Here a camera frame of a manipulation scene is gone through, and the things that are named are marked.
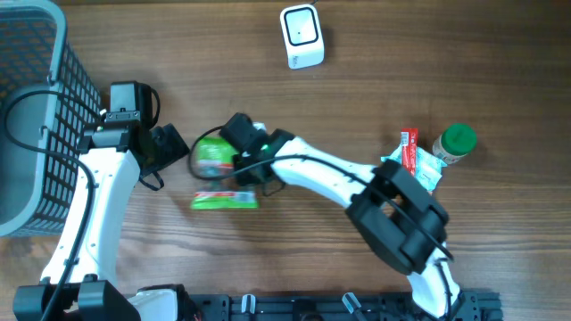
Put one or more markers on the teal wipes packet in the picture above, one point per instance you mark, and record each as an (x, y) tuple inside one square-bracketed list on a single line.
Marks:
[(428, 171)]

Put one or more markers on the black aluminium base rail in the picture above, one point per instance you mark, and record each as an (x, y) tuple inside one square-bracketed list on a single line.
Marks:
[(389, 306)]

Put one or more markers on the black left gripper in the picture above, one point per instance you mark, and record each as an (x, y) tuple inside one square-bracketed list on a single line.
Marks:
[(173, 146)]

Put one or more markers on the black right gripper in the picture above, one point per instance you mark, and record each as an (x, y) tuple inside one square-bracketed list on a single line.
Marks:
[(245, 178)]

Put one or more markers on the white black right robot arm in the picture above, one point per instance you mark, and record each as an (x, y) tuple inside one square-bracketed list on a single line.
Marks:
[(401, 222)]

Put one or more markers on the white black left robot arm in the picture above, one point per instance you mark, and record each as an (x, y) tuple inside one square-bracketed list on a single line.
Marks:
[(118, 150)]

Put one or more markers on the white barcode scanner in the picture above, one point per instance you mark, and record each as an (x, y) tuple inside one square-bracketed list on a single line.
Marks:
[(302, 36)]

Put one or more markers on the red snack stick packet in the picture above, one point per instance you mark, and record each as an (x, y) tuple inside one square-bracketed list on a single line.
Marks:
[(409, 145)]

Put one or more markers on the grey plastic mesh basket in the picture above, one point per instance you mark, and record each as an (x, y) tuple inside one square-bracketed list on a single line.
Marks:
[(53, 98)]

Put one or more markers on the green lid spread jar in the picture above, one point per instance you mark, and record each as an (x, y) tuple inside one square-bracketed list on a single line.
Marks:
[(457, 141)]

